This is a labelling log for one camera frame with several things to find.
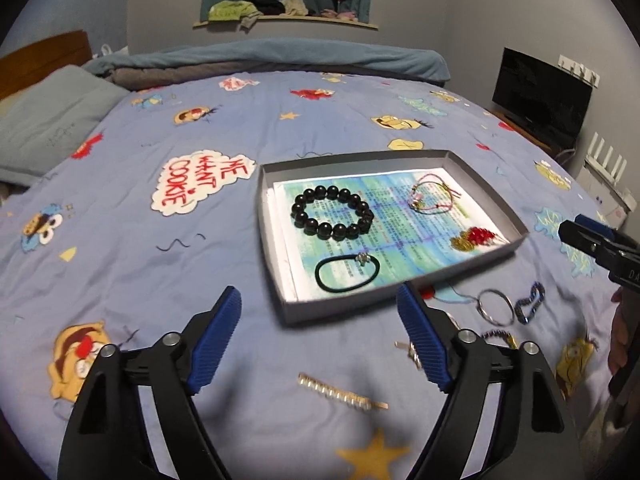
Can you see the black cloth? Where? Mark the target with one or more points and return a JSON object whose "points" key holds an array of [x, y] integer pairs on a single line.
{"points": [[267, 4]]}

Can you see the black television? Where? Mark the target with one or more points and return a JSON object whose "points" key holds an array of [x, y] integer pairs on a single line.
{"points": [[540, 95]]}

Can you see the printed blue-green paper sheet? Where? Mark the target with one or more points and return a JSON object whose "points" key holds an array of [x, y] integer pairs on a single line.
{"points": [[400, 240]]}

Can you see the window sill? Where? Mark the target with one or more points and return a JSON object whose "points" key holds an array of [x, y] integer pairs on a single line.
{"points": [[300, 21]]}

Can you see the wooden headboard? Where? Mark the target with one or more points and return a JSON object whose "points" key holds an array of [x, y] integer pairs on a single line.
{"points": [[45, 55]]}

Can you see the person's right hand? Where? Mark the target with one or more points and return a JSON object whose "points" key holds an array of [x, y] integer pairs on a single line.
{"points": [[620, 332]]}

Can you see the wooden television stand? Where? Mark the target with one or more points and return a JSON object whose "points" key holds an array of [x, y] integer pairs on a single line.
{"points": [[542, 146]]}

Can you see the folded blue duvet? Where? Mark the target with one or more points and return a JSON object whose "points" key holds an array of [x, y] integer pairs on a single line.
{"points": [[275, 52]]}

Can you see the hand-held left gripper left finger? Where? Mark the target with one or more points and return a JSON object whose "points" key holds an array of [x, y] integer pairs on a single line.
{"points": [[216, 345]]}

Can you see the grey cardboard tray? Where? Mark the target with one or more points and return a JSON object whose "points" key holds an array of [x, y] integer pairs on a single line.
{"points": [[269, 260]]}

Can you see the white wall hook rack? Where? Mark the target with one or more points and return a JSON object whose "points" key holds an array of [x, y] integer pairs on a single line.
{"points": [[575, 67]]}

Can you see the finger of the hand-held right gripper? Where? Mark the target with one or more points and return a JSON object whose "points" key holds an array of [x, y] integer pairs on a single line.
{"points": [[580, 239], [592, 224]]}

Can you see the beige cloth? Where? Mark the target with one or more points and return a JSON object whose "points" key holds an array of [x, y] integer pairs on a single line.
{"points": [[295, 5]]}

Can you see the green cloth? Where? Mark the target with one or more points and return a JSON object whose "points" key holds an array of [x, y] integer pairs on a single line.
{"points": [[230, 10]]}

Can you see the pink cloth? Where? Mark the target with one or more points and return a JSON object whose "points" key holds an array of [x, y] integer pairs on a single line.
{"points": [[332, 13]]}

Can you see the grey pillow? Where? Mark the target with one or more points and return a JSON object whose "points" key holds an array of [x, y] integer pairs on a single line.
{"points": [[50, 120]]}

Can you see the small gold key charm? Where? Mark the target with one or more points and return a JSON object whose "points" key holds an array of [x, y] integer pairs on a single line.
{"points": [[412, 353]]}

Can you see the gold hair clip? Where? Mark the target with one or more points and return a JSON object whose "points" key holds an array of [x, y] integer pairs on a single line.
{"points": [[325, 388]]}

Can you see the folded grey blanket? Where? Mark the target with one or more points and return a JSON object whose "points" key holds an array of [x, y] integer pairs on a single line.
{"points": [[165, 74]]}

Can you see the blue cartoon printed blanket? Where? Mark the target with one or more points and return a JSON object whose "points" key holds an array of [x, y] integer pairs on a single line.
{"points": [[150, 270]]}

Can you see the silver bangle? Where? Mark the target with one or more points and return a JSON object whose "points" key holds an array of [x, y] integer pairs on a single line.
{"points": [[483, 314]]}

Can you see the red bead gold ornament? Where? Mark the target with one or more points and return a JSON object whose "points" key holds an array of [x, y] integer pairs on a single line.
{"points": [[477, 236]]}

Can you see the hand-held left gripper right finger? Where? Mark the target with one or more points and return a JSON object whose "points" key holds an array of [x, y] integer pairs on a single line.
{"points": [[424, 342]]}

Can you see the white router with antennas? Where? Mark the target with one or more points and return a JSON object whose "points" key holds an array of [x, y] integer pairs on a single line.
{"points": [[605, 167]]}

